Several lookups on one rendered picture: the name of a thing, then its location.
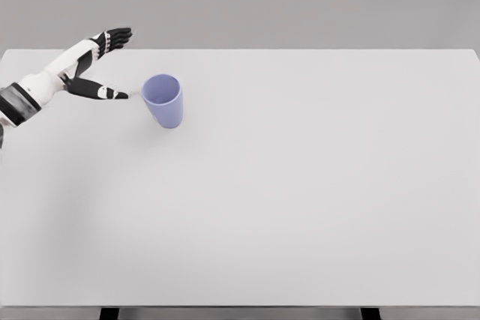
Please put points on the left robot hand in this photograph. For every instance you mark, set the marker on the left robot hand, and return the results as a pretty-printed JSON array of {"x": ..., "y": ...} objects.
[{"x": 71, "y": 58}]

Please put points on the lavender plastic cup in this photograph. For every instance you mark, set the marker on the lavender plastic cup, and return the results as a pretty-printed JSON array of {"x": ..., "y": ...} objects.
[{"x": 165, "y": 102}]

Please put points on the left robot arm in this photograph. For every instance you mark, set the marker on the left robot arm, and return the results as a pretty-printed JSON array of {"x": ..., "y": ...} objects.
[{"x": 29, "y": 92}]

